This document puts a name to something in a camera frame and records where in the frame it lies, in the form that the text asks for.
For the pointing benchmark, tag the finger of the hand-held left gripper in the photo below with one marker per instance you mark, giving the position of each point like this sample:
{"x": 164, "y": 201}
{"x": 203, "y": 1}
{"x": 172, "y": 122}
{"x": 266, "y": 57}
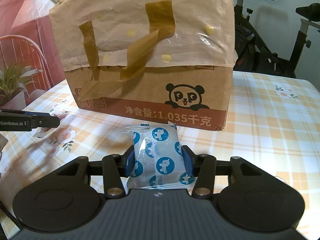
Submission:
{"x": 47, "y": 122}
{"x": 37, "y": 114}

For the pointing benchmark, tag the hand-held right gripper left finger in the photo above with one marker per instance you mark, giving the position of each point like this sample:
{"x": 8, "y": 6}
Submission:
{"x": 129, "y": 162}

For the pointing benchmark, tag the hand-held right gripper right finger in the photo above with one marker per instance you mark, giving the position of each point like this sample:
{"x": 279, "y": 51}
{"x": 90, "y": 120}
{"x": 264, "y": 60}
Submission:
{"x": 188, "y": 163}

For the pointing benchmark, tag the white blue-printed snack packet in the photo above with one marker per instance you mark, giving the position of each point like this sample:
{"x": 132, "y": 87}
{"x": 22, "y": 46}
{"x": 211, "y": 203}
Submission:
{"x": 160, "y": 150}

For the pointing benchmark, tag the plastic-lined cardboard box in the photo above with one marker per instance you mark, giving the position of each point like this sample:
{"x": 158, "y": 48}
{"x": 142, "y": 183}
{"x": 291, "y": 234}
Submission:
{"x": 140, "y": 85}

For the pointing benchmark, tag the orange checkered tablecloth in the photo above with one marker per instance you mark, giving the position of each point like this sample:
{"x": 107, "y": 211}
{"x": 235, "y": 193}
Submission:
{"x": 262, "y": 120}

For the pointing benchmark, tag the black exercise bike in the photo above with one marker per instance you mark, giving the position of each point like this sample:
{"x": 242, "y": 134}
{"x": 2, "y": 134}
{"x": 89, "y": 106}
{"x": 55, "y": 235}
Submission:
{"x": 250, "y": 42}

